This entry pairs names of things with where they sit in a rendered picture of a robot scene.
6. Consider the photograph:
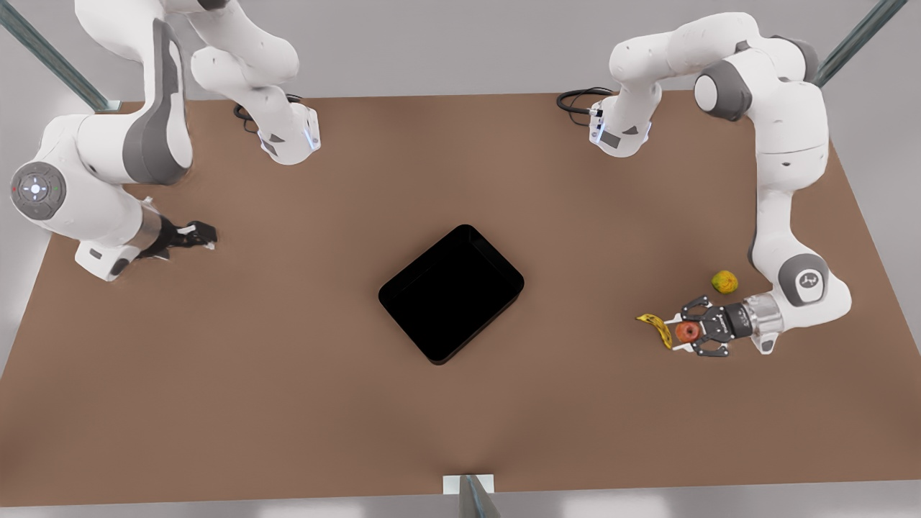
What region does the yellow banana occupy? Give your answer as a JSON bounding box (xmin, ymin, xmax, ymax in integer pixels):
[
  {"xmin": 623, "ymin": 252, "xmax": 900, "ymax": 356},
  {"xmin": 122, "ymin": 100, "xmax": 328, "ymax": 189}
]
[{"xmin": 635, "ymin": 313, "xmax": 673, "ymax": 350}]

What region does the silver frame post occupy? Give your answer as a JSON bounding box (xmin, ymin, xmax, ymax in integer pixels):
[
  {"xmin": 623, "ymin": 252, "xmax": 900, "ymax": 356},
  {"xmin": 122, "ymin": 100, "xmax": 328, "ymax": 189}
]
[
  {"xmin": 0, "ymin": 0, "xmax": 123, "ymax": 113},
  {"xmin": 442, "ymin": 473, "xmax": 502, "ymax": 518},
  {"xmin": 815, "ymin": 0, "xmax": 909, "ymax": 88}
]

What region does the black storage box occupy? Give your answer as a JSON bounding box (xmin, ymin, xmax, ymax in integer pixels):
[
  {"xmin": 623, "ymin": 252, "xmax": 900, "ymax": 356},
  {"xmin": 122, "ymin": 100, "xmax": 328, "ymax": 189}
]
[{"xmin": 378, "ymin": 224, "xmax": 525, "ymax": 365}]

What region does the black cable loop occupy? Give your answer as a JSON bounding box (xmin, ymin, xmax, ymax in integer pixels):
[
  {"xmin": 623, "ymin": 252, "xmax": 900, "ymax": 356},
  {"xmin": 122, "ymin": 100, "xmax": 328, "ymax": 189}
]
[
  {"xmin": 234, "ymin": 94, "xmax": 304, "ymax": 135},
  {"xmin": 556, "ymin": 87, "xmax": 614, "ymax": 127}
]

